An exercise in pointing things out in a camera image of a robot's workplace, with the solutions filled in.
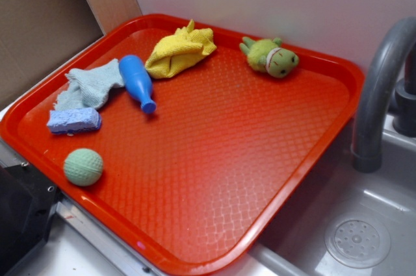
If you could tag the grey curved faucet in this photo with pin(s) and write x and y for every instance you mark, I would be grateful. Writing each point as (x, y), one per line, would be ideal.
(378, 94)

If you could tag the dark grey faucet handle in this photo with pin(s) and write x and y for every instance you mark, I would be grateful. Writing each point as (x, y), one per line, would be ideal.
(404, 121)

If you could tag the grey plastic sink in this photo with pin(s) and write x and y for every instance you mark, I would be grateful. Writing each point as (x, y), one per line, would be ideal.
(343, 222)

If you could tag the green plush frog toy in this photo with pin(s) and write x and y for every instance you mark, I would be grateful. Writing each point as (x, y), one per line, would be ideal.
(268, 56)

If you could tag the red plastic tray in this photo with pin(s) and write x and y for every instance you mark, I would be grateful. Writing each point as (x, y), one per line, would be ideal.
(191, 186)

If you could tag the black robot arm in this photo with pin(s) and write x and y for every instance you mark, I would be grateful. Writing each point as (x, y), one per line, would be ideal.
(28, 204)

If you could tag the blue sponge block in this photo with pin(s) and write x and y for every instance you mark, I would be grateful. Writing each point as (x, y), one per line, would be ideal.
(74, 120)

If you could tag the green dimpled ball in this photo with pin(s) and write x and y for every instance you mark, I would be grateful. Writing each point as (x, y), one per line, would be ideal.
(83, 167)

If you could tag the brown cardboard panel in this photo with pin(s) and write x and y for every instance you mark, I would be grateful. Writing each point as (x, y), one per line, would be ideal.
(37, 36)

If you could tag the light blue cloth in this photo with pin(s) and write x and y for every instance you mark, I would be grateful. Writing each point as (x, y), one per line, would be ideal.
(90, 88)

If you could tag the yellow cloth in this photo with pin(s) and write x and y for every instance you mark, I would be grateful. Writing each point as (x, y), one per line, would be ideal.
(175, 53)

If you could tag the blue plastic bottle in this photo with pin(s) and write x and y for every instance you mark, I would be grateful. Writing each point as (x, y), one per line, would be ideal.
(137, 82)

